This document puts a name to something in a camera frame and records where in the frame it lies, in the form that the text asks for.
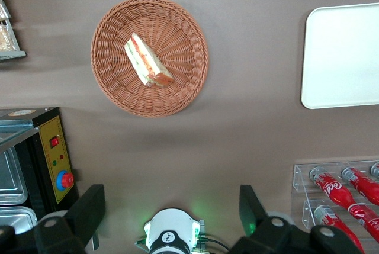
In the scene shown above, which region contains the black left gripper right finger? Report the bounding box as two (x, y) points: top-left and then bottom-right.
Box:
(227, 184), (365, 254)

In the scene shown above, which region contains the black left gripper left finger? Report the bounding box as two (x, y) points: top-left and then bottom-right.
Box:
(0, 184), (106, 254)

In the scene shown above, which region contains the triangular sandwich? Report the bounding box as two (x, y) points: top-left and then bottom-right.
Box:
(124, 32), (175, 88)

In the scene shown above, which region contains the beige rectangular serving tray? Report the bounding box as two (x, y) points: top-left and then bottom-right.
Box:
(300, 2), (379, 110)

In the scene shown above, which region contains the round brown wicker basket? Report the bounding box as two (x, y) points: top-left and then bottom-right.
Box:
(90, 0), (210, 118)

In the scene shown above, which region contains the clear acrylic bottle rack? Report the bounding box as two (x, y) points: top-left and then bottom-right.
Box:
(291, 155), (379, 254)

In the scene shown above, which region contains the black food warmer cabinet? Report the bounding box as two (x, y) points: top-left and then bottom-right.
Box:
(0, 106), (80, 237)

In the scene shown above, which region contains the steel warmer pan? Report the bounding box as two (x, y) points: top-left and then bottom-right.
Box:
(0, 205), (38, 236)
(0, 147), (29, 206)

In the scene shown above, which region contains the grey wire snack rack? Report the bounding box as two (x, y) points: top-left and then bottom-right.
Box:
(0, 0), (27, 61)

